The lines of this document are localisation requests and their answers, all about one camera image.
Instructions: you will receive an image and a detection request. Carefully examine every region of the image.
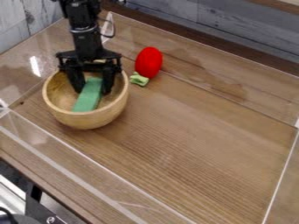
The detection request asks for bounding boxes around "green rectangular block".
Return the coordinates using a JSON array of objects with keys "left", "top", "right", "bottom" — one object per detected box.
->
[{"left": 72, "top": 77, "right": 103, "bottom": 112}]

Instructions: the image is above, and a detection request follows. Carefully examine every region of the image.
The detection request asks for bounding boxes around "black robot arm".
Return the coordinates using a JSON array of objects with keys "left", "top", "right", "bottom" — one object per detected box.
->
[{"left": 56, "top": 0, "right": 121, "bottom": 95}]

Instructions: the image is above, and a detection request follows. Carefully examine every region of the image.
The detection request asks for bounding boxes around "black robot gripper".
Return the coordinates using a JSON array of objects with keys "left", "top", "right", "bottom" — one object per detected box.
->
[{"left": 56, "top": 24, "right": 121, "bottom": 95}]

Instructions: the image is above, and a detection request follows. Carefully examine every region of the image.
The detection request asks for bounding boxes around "black cable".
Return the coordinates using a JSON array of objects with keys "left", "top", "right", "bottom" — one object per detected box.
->
[{"left": 0, "top": 207, "right": 16, "bottom": 224}]

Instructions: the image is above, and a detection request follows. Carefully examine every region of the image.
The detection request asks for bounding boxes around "red plush strawberry toy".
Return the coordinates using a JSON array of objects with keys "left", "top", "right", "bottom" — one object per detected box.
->
[{"left": 129, "top": 46, "right": 164, "bottom": 87}]

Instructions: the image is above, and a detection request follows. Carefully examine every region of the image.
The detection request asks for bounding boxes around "black table leg bracket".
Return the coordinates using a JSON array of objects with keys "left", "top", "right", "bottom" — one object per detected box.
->
[{"left": 24, "top": 184, "right": 67, "bottom": 224}]

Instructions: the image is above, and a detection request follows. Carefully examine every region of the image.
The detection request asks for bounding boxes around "brown wooden bowl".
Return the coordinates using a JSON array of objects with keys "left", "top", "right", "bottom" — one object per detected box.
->
[{"left": 41, "top": 71, "right": 129, "bottom": 130}]

